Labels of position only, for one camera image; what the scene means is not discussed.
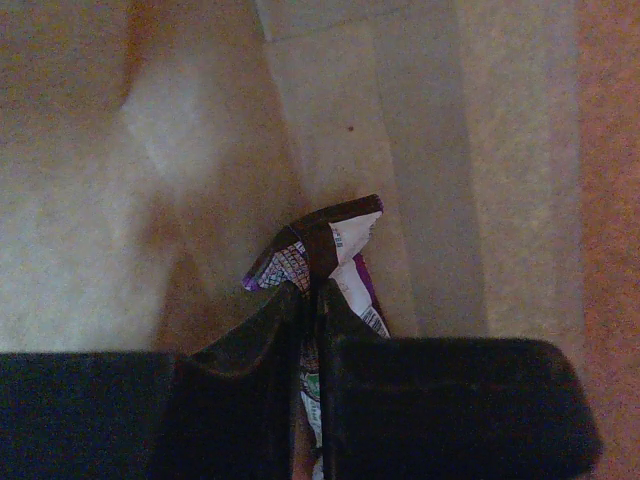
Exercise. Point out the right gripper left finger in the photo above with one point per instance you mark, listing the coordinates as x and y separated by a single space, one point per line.
225 412

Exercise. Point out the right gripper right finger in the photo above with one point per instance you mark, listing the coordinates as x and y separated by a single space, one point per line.
447 408

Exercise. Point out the brown chocolate bar wrapper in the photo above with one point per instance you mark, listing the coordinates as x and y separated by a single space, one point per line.
320 254

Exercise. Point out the red paper bag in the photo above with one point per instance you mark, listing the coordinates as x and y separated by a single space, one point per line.
150 150

